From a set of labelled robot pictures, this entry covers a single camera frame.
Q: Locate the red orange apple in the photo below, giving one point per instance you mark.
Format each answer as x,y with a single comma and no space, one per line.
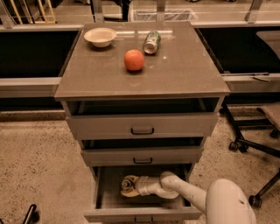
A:
133,60

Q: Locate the wooden chair frame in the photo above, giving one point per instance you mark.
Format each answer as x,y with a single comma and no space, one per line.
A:
30,12

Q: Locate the white wire basket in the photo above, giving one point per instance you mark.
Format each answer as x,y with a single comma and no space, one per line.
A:
168,15

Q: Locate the black object bottom left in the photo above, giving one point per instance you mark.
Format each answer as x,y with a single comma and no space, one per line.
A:
32,215

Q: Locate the grey drawer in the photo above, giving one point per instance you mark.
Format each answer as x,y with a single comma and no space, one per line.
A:
109,206
142,151
125,119

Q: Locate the white ceramic bowl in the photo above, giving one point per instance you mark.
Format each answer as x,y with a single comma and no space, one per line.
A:
100,37

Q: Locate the grey bottom drawer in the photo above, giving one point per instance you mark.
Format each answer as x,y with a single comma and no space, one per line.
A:
109,206

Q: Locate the grey drawer cabinet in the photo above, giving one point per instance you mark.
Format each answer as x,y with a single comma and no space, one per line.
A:
180,69

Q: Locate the black rolling chair base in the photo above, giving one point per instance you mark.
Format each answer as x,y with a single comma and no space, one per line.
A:
269,120

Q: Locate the grey middle drawer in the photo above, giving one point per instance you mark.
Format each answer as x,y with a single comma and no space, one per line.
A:
142,151

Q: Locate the grey top drawer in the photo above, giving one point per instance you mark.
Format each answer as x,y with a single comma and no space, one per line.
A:
125,119

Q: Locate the orange soda can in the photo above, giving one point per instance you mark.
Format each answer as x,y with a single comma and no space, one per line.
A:
127,185

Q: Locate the green soda can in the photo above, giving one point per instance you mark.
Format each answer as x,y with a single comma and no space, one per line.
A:
151,42

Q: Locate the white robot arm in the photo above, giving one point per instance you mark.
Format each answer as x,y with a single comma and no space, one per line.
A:
224,202

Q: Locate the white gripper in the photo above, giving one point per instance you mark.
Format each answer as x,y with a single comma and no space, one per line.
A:
143,186

